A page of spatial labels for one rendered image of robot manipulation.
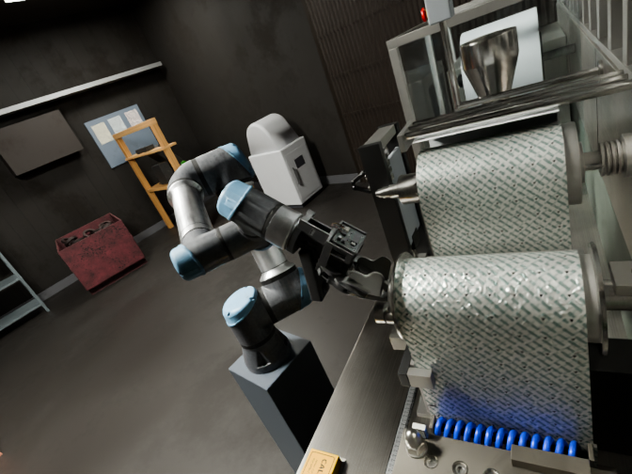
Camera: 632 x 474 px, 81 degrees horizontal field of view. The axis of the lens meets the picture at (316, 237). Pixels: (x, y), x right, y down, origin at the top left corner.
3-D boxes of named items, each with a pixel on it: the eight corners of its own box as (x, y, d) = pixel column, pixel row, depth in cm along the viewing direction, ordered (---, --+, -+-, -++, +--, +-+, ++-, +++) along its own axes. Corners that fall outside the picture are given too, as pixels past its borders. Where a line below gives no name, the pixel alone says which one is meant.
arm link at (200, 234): (153, 169, 107) (164, 256, 69) (188, 154, 109) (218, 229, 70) (173, 202, 114) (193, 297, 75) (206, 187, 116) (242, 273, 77)
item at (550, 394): (432, 414, 67) (407, 340, 59) (592, 443, 54) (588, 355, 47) (431, 417, 66) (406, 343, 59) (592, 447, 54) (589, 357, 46)
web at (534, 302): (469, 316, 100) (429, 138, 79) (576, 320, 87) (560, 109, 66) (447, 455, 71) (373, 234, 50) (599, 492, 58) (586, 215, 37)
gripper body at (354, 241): (356, 259, 59) (292, 224, 61) (339, 291, 65) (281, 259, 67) (371, 234, 65) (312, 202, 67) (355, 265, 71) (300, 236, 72)
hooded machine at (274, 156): (327, 190, 514) (295, 105, 464) (302, 210, 482) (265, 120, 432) (294, 192, 562) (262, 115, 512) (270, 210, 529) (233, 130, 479)
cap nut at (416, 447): (408, 435, 64) (402, 418, 62) (429, 439, 62) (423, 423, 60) (402, 455, 61) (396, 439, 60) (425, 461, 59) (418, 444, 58)
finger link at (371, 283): (402, 293, 59) (354, 263, 61) (388, 314, 63) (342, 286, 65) (408, 281, 61) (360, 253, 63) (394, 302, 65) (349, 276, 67)
